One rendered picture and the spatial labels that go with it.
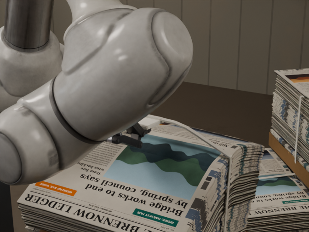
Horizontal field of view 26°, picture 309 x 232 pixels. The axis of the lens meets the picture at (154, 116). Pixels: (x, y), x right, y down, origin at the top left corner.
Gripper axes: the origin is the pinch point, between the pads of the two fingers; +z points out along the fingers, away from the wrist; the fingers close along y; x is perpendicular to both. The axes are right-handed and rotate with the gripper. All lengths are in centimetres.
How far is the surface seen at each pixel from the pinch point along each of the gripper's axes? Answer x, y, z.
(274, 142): 1, 37, 79
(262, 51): -85, 76, 340
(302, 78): 7, 17, 78
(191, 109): -115, 111, 293
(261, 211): 8, 43, 46
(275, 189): 8, 42, 58
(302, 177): 13, 40, 65
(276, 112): 0, 29, 80
